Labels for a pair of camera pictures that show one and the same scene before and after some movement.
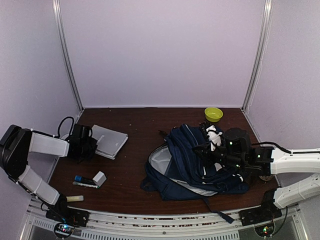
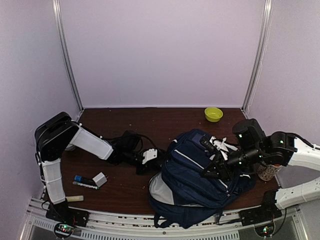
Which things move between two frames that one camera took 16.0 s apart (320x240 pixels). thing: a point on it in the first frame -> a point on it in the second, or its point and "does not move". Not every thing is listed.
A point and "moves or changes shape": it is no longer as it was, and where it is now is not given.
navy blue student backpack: (176, 171) moves or changes shape
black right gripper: (204, 155) -> (223, 172)
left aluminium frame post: (66, 56) does not move
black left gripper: (93, 142) -> (150, 165)
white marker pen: (88, 185) does not move
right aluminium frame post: (262, 38) does not move
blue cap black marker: (80, 178) does not move
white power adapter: (99, 178) does not move
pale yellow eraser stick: (74, 198) does not move
